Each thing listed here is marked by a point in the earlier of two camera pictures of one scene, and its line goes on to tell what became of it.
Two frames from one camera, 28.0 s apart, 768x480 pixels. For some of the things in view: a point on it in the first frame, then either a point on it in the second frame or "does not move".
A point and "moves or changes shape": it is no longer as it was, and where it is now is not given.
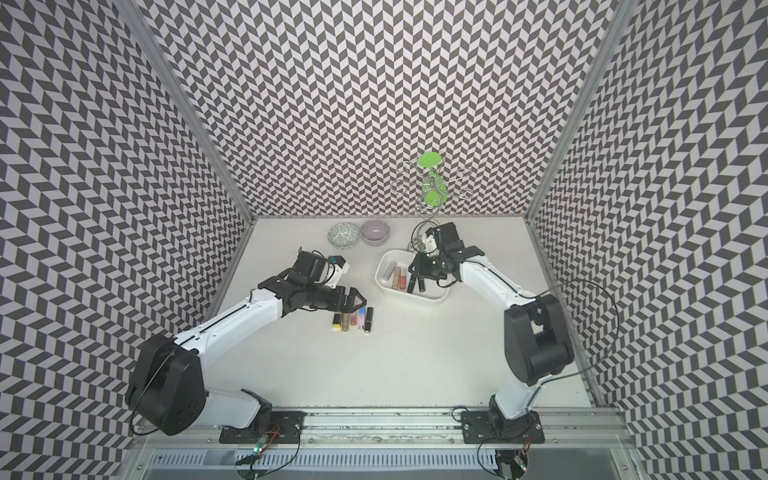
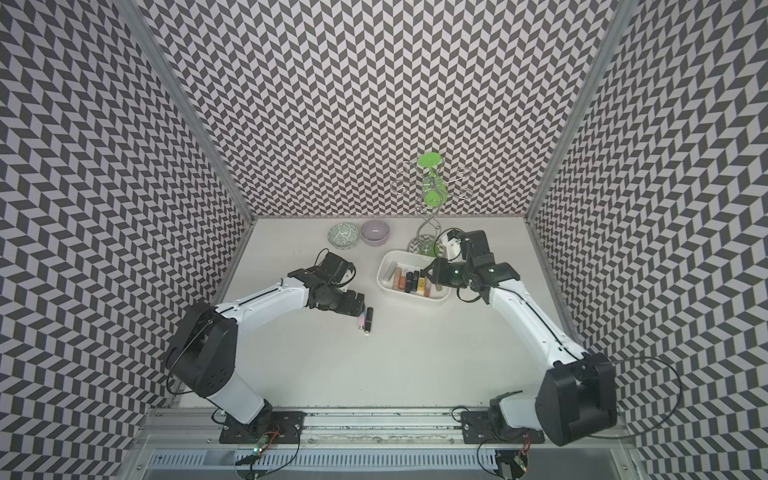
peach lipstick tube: x=396 y=279 does not move
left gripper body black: x=327 y=298 does not move
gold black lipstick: x=336 y=324 moves or changes shape
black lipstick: x=411 y=283 does not move
